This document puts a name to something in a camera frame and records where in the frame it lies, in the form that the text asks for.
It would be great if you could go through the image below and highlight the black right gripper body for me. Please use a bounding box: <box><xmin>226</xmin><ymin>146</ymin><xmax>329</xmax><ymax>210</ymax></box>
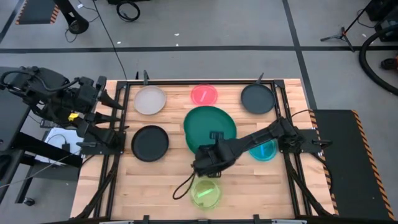
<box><xmin>192</xmin><ymin>139</ymin><xmax>237</xmax><ymax>177</ymax></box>

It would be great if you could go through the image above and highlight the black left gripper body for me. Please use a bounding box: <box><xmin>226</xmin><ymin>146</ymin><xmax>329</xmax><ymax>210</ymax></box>
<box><xmin>76</xmin><ymin>75</ymin><xmax>108</xmax><ymax>113</ymax></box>

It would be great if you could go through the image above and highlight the yellow-green transparent plastic plate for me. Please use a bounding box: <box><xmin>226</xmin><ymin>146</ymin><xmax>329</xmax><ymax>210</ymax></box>
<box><xmin>190</xmin><ymin>176</ymin><xmax>222</xmax><ymax>211</ymax></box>

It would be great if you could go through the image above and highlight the beige plastic plate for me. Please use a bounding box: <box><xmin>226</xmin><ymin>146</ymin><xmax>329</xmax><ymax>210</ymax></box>
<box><xmin>133</xmin><ymin>85</ymin><xmax>167</xmax><ymax>116</ymax></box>

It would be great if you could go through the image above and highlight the large green plastic plate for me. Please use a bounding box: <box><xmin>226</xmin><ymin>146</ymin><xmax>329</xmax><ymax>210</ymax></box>
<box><xmin>183</xmin><ymin>105</ymin><xmax>238</xmax><ymax>155</ymax></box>

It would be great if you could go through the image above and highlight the black plastic plate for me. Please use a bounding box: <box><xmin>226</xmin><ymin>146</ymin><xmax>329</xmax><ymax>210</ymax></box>
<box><xmin>131</xmin><ymin>124</ymin><xmax>170</xmax><ymax>163</ymax></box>

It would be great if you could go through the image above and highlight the white sheet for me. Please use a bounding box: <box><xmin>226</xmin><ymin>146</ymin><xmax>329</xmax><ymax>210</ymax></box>
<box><xmin>35</xmin><ymin>127</ymin><xmax>85</xmax><ymax>166</ymax></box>

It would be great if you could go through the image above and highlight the teal transparent plastic plate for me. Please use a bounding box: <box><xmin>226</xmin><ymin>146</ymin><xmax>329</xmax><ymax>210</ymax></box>
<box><xmin>248</xmin><ymin>139</ymin><xmax>279</xmax><ymax>162</ymax></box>

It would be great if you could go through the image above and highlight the red transparent plastic plate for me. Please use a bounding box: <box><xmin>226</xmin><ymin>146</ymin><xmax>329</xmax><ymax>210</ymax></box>
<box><xmin>190</xmin><ymin>83</ymin><xmax>218</xmax><ymax>106</ymax></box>

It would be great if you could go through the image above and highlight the black boom stand base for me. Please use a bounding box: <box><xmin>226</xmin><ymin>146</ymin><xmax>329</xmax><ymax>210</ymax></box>
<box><xmin>52</xmin><ymin>0</ymin><xmax>90</xmax><ymax>35</ymax></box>

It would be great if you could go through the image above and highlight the dark grey plastic plate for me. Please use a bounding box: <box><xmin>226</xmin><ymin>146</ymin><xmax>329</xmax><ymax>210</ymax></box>
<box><xmin>240</xmin><ymin>83</ymin><xmax>277</xmax><ymax>115</ymax></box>

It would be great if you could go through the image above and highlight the black side cart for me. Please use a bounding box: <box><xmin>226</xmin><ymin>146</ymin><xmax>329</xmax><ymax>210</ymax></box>
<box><xmin>0</xmin><ymin>67</ymin><xmax>82</xmax><ymax>207</ymax></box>

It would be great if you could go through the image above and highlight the small black hazard-striped mat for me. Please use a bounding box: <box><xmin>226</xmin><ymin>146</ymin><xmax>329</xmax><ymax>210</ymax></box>
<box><xmin>14</xmin><ymin>0</ymin><xmax>60</xmax><ymax>25</ymax></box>

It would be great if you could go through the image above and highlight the large black hazard-striped mat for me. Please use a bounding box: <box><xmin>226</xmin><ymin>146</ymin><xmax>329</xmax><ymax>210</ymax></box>
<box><xmin>309</xmin><ymin>108</ymin><xmax>396</xmax><ymax>222</ymax></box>

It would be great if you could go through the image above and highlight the black tripod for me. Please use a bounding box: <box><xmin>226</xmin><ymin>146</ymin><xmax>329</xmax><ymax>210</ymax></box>
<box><xmin>320</xmin><ymin>0</ymin><xmax>374</xmax><ymax>53</ymax></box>

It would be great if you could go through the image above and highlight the black orange device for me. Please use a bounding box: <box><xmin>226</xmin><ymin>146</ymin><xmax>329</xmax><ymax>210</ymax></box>
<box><xmin>381</xmin><ymin>54</ymin><xmax>398</xmax><ymax>71</ymax></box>

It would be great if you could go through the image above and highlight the black equipment case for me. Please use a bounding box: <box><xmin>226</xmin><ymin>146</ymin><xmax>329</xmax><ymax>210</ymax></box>
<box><xmin>365</xmin><ymin>0</ymin><xmax>398</xmax><ymax>43</ymax></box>

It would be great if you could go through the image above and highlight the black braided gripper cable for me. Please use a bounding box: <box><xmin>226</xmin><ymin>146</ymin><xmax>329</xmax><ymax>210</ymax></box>
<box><xmin>172</xmin><ymin>170</ymin><xmax>197</xmax><ymax>200</ymax></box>

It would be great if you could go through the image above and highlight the long black floor cable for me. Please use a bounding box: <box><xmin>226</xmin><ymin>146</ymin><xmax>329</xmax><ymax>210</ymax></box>
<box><xmin>91</xmin><ymin>0</ymin><xmax>128</xmax><ymax>80</ymax></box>

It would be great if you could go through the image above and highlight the black aluminium table frame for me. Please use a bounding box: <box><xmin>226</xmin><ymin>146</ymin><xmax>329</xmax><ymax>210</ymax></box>
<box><xmin>74</xmin><ymin>70</ymin><xmax>335</xmax><ymax>224</ymax></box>

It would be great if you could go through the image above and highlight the coiled black cable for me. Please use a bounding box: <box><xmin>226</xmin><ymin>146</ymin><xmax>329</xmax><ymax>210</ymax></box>
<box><xmin>116</xmin><ymin>0</ymin><xmax>141</xmax><ymax>23</ymax></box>

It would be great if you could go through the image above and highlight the thick black hose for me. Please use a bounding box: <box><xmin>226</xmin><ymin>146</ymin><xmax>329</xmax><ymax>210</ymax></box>
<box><xmin>358</xmin><ymin>24</ymin><xmax>398</xmax><ymax>97</ymax></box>

